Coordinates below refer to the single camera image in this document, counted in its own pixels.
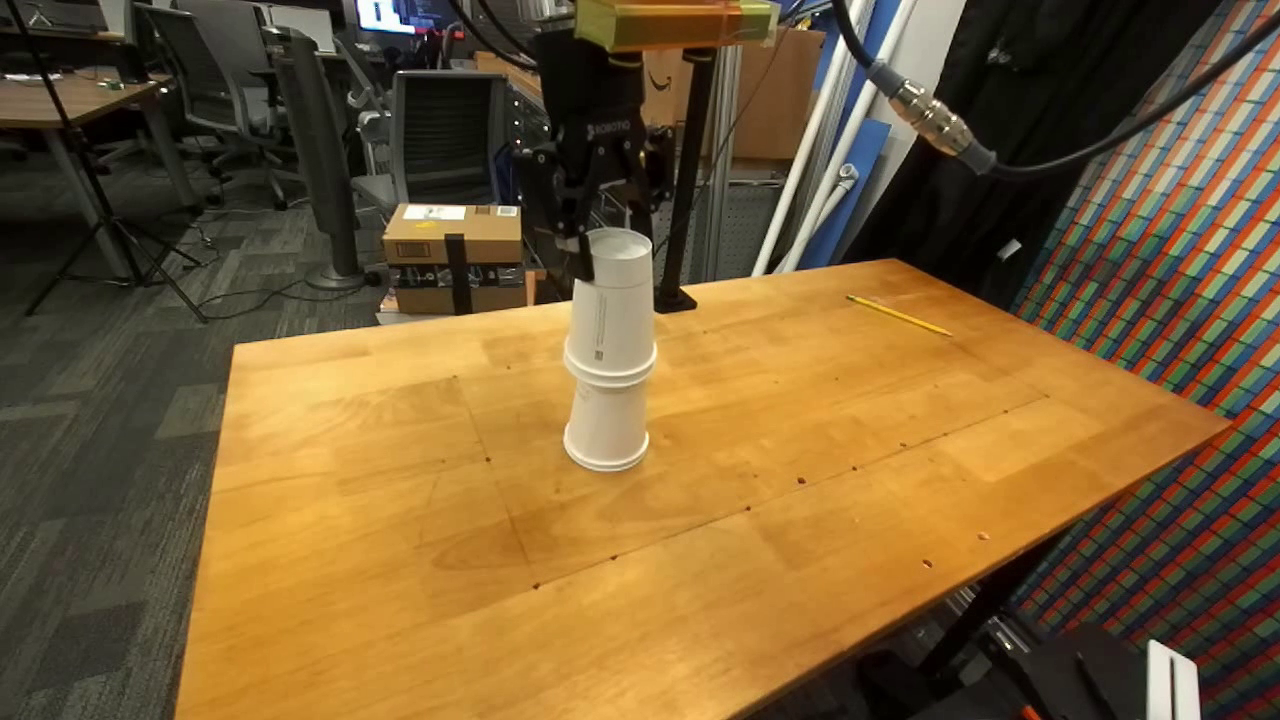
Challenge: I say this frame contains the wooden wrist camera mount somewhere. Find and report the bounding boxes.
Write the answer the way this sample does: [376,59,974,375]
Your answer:
[571,0,782,57]

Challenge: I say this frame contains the black tripod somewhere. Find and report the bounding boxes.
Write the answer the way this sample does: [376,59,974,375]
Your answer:
[13,0,217,322]

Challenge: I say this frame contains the yellow pencil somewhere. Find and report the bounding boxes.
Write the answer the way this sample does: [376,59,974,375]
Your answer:
[844,290,952,340]

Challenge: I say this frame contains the wooden office desk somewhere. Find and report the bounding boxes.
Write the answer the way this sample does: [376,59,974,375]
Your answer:
[0,66,176,243]

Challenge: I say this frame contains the colourful woven patterned cloth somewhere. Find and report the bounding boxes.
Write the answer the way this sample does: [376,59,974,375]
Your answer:
[992,0,1280,720]

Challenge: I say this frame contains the lit computer monitor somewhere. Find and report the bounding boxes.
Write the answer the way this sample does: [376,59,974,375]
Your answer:
[347,0,431,40]

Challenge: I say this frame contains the thick black cable metal connector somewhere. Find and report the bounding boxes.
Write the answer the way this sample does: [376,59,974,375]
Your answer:
[823,0,1280,178]

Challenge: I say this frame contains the black camera stand pole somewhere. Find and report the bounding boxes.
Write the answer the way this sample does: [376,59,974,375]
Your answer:
[649,45,733,316]

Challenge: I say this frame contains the grey workbench with drawers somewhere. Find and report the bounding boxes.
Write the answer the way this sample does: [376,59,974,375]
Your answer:
[472,48,806,298]

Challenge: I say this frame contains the white paper cup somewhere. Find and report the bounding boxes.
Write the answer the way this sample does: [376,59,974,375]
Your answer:
[559,349,663,393]
[569,222,663,379]
[559,375,656,480]

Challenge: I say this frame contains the black equipment under table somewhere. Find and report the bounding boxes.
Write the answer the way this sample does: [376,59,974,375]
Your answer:
[854,610,1153,720]

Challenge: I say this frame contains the black mesh chair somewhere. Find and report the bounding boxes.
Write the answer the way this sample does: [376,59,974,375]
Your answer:
[387,66,517,209]

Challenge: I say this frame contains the white plastic pipe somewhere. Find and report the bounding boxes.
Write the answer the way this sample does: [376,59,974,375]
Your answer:
[751,0,926,278]
[784,0,967,276]

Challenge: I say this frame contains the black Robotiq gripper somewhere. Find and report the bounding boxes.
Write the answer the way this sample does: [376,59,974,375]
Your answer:
[517,30,674,289]

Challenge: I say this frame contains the grey office chair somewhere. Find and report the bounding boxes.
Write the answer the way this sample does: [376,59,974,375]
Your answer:
[131,0,292,174]

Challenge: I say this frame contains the white flat device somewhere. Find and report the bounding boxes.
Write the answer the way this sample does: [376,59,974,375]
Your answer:
[1142,637,1207,720]

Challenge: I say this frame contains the large brown cardboard box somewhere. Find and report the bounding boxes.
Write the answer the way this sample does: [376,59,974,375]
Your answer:
[640,28,830,168]

